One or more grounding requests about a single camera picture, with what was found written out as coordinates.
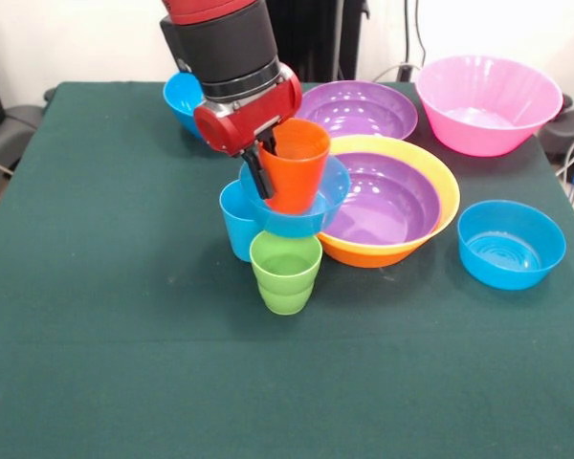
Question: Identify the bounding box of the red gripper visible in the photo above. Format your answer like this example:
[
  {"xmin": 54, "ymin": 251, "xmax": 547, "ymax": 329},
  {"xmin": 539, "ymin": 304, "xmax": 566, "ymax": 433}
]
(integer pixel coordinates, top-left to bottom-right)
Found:
[{"xmin": 192, "ymin": 61, "xmax": 304, "ymax": 201}]

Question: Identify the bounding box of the orange plastic cup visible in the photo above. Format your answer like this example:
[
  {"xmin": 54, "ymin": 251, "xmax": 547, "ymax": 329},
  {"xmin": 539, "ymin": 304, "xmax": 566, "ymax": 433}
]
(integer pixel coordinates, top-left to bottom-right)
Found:
[{"xmin": 258, "ymin": 118, "xmax": 332, "ymax": 215}]

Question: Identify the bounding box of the shallow blue plastic bowl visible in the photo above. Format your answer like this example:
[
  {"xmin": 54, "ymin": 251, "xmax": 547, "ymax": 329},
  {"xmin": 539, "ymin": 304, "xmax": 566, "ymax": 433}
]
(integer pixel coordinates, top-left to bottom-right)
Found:
[
  {"xmin": 456, "ymin": 199, "xmax": 567, "ymax": 292},
  {"xmin": 238, "ymin": 155, "xmax": 352, "ymax": 239}
]

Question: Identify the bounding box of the light blue plastic cup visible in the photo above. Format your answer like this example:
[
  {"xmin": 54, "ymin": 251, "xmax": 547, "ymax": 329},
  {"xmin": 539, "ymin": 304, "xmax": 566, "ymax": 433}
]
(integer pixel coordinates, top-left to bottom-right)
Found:
[{"xmin": 219, "ymin": 180, "xmax": 264, "ymax": 263}]

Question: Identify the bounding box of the purple plastic bowl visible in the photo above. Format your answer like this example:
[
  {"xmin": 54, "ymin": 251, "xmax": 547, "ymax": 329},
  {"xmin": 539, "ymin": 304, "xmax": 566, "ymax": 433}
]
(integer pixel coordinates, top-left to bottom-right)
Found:
[
  {"xmin": 296, "ymin": 79, "xmax": 419, "ymax": 142},
  {"xmin": 320, "ymin": 151, "xmax": 442, "ymax": 246}
]

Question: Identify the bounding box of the deep blue plastic bowl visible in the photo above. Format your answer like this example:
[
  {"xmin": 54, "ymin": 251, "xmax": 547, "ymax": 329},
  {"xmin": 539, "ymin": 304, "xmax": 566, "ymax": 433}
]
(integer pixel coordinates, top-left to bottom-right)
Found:
[{"xmin": 163, "ymin": 71, "xmax": 207, "ymax": 142}]

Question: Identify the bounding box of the green plastic cup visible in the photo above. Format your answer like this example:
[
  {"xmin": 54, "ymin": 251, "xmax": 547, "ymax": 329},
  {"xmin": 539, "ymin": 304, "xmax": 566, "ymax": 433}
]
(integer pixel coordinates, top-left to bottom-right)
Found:
[{"xmin": 248, "ymin": 229, "xmax": 323, "ymax": 316}]

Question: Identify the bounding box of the orange plastic bowl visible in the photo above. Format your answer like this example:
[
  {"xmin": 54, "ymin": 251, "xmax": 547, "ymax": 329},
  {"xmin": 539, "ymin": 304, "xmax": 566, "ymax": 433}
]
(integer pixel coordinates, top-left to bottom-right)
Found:
[{"xmin": 317, "ymin": 135, "xmax": 461, "ymax": 269}]

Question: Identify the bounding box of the dark green tablecloth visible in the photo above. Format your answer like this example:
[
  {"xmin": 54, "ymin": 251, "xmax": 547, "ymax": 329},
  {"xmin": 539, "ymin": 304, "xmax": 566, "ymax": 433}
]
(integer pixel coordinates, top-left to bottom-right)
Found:
[{"xmin": 0, "ymin": 80, "xmax": 574, "ymax": 459}]

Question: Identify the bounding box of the pink plastic bowl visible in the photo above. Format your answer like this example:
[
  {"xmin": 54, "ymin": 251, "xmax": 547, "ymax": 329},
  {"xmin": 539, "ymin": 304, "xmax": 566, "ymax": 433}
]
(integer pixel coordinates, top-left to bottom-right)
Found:
[{"xmin": 414, "ymin": 55, "xmax": 564, "ymax": 159}]

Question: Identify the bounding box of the black rounded equipment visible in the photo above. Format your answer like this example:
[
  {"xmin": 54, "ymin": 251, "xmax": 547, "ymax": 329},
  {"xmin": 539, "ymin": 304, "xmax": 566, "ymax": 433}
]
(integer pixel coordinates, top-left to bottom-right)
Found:
[{"xmin": 538, "ymin": 94, "xmax": 574, "ymax": 164}]

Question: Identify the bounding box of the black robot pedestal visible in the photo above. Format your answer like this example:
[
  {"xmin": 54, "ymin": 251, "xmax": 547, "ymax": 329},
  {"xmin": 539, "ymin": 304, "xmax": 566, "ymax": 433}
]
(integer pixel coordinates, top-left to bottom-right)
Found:
[{"xmin": 262, "ymin": 0, "xmax": 370, "ymax": 82}]

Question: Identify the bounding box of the grey cable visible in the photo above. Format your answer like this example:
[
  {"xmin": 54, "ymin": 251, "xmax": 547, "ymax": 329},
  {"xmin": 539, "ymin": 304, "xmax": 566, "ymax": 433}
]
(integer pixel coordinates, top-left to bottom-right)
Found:
[{"xmin": 372, "ymin": 61, "xmax": 420, "ymax": 83}]

